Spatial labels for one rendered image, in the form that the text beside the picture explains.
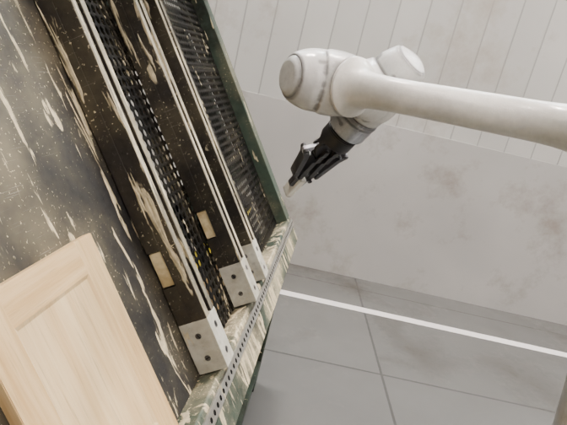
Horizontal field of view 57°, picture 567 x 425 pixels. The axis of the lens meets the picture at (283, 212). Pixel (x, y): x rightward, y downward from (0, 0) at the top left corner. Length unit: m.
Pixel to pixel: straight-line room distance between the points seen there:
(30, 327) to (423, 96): 0.65
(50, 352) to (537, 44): 4.12
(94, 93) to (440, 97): 0.66
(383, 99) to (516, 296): 4.15
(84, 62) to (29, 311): 0.53
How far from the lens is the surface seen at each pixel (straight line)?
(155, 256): 1.15
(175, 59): 1.62
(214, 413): 1.14
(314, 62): 0.89
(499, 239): 4.66
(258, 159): 2.34
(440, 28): 4.27
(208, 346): 1.20
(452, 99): 0.85
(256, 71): 4.14
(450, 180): 4.39
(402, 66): 1.01
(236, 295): 1.53
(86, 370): 0.88
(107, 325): 0.94
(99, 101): 1.13
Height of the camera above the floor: 1.59
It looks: 16 degrees down
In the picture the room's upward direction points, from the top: 14 degrees clockwise
